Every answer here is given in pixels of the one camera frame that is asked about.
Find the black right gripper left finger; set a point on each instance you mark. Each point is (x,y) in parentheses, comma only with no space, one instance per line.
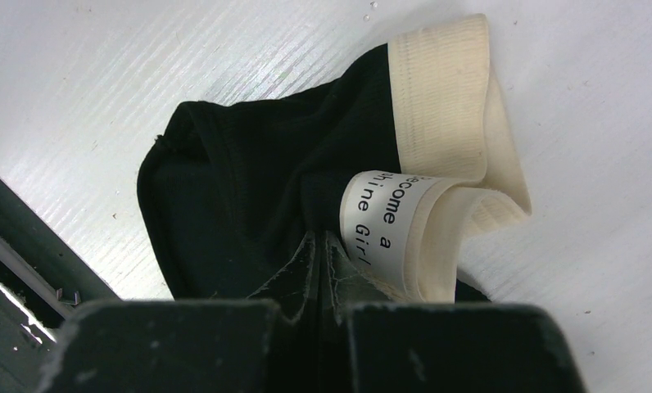
(261,343)

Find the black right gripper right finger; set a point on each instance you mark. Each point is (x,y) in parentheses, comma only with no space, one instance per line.
(374,344)

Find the black underwear cream waistband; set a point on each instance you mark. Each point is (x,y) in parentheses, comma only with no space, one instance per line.
(401,158)

